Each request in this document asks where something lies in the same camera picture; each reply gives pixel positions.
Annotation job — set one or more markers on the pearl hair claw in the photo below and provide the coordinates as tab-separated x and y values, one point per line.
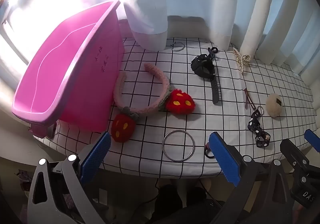
242	62

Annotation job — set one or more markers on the beige fluffy pompom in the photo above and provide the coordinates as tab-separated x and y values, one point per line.
273	105

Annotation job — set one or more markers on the bright window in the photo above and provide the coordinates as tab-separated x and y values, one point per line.
25	14

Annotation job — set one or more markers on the white curtain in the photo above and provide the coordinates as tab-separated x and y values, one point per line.
150	1

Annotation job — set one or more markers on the black wrist watch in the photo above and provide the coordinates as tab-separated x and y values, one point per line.
202	66

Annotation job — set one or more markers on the large silver bangle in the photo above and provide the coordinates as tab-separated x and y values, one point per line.
162	145

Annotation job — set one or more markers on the white black checked tablecloth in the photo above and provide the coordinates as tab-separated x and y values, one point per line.
150	127

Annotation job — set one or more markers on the brown hair clip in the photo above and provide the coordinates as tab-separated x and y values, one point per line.
247	97

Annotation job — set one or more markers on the small black hair claw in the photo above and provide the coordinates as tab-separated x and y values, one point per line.
213	50

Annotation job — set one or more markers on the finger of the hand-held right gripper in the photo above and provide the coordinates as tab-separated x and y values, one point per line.
312	139
292	151

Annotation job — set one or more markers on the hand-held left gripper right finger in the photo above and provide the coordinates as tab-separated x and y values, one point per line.
225	159

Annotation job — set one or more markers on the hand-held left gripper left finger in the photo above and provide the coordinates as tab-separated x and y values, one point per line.
96	156

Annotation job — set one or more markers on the pink plastic tub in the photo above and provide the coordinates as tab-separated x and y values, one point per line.
75	76

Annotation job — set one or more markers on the pink strawberry plush headband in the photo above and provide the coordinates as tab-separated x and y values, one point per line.
165	81

